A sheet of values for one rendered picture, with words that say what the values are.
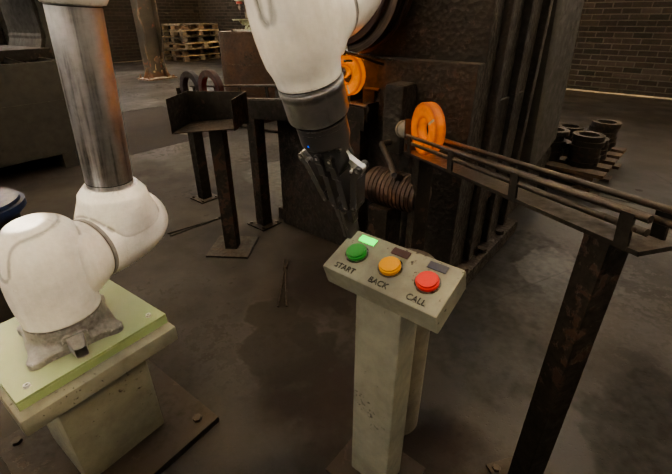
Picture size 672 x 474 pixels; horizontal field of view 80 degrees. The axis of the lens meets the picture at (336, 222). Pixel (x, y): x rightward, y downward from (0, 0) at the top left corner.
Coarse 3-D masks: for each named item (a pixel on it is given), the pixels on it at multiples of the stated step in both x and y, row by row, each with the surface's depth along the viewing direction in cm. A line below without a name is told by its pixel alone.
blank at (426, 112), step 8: (424, 104) 117; (432, 104) 116; (416, 112) 122; (424, 112) 118; (432, 112) 114; (440, 112) 114; (416, 120) 123; (424, 120) 122; (432, 120) 114; (440, 120) 113; (416, 128) 124; (424, 128) 124; (432, 128) 115; (440, 128) 113; (416, 136) 124; (424, 136) 123; (432, 136) 115; (440, 136) 114; (424, 144) 120; (440, 144) 116; (424, 152) 121
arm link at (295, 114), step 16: (336, 80) 52; (288, 96) 52; (304, 96) 51; (320, 96) 51; (336, 96) 52; (288, 112) 54; (304, 112) 52; (320, 112) 52; (336, 112) 53; (304, 128) 54; (320, 128) 55
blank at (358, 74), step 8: (344, 56) 148; (352, 56) 146; (344, 64) 149; (352, 64) 147; (360, 64) 146; (352, 72) 148; (360, 72) 146; (344, 80) 155; (352, 80) 150; (360, 80) 148; (352, 88) 151; (360, 88) 151
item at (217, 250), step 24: (192, 96) 175; (216, 96) 174; (240, 96) 166; (192, 120) 180; (216, 120) 178; (240, 120) 167; (216, 144) 171; (216, 168) 176; (216, 240) 201; (240, 240) 201
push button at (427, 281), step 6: (420, 276) 68; (426, 276) 68; (432, 276) 68; (420, 282) 68; (426, 282) 67; (432, 282) 67; (438, 282) 67; (420, 288) 67; (426, 288) 67; (432, 288) 67
